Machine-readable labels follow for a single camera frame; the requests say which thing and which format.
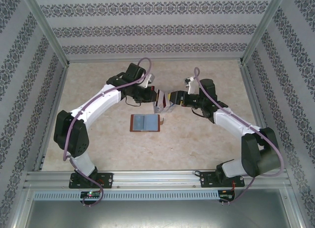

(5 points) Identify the right small circuit board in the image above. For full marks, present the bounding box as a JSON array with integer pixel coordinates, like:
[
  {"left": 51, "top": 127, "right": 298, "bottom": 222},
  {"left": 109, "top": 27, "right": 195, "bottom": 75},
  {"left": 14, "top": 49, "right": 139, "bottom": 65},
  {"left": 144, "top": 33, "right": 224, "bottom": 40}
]
[{"left": 220, "top": 190, "right": 236, "bottom": 201}]

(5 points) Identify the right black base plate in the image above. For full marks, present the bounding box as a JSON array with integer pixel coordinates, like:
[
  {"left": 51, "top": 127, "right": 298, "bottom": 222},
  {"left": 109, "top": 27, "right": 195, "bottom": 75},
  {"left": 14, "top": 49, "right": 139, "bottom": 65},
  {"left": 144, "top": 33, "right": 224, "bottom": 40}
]
[{"left": 199, "top": 171, "right": 246, "bottom": 189}]

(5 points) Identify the slotted grey cable duct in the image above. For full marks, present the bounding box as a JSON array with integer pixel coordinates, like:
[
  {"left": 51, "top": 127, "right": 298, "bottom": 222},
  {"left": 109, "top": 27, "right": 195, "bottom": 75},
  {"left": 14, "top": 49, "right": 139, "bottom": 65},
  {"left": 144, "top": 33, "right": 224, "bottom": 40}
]
[{"left": 33, "top": 190, "right": 220, "bottom": 200}]

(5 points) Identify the purple cable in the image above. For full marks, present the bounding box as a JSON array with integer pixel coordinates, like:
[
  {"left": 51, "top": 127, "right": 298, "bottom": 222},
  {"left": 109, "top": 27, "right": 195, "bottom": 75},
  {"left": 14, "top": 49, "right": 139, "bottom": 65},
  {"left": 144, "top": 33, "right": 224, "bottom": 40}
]
[
  {"left": 63, "top": 57, "right": 152, "bottom": 207},
  {"left": 193, "top": 66, "right": 284, "bottom": 204}
]

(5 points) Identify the clear plastic card box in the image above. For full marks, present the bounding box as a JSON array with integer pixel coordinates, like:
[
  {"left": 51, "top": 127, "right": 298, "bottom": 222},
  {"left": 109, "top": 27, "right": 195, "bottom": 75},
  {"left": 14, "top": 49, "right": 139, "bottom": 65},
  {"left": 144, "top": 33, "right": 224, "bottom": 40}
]
[{"left": 152, "top": 89, "right": 178, "bottom": 115}]

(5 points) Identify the aluminium frame post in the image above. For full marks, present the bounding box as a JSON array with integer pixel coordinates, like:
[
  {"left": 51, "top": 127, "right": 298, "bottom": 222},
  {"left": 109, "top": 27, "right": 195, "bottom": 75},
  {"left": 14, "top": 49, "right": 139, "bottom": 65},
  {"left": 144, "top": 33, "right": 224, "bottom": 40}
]
[
  {"left": 240, "top": 0, "right": 291, "bottom": 66},
  {"left": 21, "top": 0, "right": 71, "bottom": 67}
]

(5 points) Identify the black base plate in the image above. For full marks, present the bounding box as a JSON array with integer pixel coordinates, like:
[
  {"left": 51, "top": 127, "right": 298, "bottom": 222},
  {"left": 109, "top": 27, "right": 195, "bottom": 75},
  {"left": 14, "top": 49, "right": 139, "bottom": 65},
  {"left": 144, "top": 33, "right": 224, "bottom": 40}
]
[
  {"left": 68, "top": 172, "right": 114, "bottom": 189},
  {"left": 199, "top": 171, "right": 246, "bottom": 189}
]

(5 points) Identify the small circuit board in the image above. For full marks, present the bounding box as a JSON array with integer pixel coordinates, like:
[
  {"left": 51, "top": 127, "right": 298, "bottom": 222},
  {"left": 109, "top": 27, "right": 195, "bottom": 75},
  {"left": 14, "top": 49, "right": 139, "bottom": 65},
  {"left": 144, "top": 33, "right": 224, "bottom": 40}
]
[
  {"left": 220, "top": 190, "right": 236, "bottom": 201},
  {"left": 80, "top": 191, "right": 101, "bottom": 198}
]

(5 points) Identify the aluminium mounting rail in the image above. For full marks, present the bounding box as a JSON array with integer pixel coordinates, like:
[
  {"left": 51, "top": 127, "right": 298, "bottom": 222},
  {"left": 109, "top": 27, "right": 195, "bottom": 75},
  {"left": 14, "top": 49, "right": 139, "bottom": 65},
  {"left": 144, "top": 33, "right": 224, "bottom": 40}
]
[{"left": 23, "top": 169, "right": 295, "bottom": 189}]

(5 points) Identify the grey metal sheet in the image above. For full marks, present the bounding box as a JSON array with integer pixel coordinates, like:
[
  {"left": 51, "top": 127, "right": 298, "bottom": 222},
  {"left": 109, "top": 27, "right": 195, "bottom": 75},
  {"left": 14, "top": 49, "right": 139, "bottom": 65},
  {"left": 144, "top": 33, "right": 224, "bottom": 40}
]
[{"left": 9, "top": 199, "right": 306, "bottom": 228}]

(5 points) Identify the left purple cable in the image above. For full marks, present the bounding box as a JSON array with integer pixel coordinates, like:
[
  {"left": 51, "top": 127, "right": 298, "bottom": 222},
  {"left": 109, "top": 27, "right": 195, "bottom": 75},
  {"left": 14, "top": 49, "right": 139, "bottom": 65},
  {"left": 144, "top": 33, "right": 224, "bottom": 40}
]
[{"left": 63, "top": 57, "right": 152, "bottom": 207}]

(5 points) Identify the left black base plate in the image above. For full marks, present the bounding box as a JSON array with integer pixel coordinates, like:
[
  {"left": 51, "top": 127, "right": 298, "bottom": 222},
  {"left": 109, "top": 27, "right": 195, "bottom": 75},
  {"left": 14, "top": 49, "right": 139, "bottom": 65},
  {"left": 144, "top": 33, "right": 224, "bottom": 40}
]
[{"left": 68, "top": 172, "right": 114, "bottom": 189}]

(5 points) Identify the brown leather card holder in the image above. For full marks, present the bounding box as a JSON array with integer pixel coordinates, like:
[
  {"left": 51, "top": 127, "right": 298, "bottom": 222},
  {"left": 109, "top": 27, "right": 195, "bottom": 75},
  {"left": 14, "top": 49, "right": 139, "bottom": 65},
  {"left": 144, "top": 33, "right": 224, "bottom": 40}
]
[{"left": 129, "top": 113, "right": 165, "bottom": 132}]

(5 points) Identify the aluminium side rail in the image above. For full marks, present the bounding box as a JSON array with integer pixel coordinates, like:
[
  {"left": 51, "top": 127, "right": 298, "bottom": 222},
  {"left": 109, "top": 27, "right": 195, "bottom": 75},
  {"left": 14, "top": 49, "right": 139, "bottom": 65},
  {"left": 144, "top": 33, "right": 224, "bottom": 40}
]
[
  {"left": 240, "top": 63, "right": 281, "bottom": 169},
  {"left": 34, "top": 64, "right": 71, "bottom": 172}
]

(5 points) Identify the left small circuit board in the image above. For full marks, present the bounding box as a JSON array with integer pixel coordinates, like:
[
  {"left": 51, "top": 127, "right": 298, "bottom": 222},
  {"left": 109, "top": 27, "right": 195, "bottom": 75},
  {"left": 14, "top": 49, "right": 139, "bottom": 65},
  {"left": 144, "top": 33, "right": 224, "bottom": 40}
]
[{"left": 80, "top": 191, "right": 101, "bottom": 198}]

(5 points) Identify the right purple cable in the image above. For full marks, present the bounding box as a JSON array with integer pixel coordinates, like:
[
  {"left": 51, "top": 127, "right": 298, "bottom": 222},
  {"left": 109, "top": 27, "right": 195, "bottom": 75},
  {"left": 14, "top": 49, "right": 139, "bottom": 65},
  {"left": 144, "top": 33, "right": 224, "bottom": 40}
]
[{"left": 193, "top": 66, "right": 284, "bottom": 204}]

